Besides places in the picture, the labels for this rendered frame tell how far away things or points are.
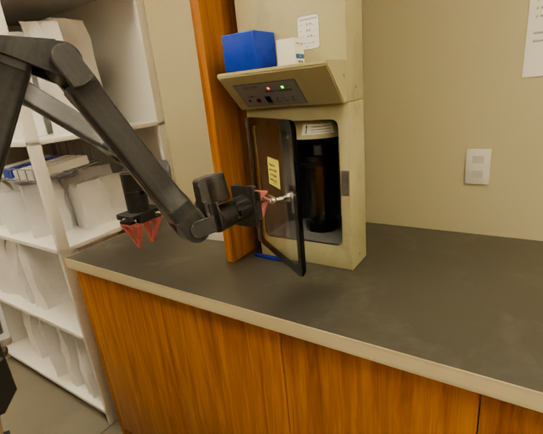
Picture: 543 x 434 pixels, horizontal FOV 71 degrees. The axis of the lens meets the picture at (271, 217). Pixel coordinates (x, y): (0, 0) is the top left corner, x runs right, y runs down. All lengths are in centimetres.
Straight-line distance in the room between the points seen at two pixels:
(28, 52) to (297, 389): 93
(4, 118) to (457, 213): 129
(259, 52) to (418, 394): 87
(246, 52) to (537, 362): 91
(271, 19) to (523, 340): 94
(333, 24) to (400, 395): 87
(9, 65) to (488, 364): 97
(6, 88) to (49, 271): 157
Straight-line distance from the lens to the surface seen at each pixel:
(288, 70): 97
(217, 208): 83
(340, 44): 103
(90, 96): 78
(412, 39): 142
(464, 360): 86
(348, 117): 103
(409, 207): 149
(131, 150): 78
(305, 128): 111
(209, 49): 116
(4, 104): 77
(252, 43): 103
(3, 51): 77
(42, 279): 224
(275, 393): 116
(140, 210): 105
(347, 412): 106
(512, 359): 89
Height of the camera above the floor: 146
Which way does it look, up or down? 18 degrees down
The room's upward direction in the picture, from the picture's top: 6 degrees counter-clockwise
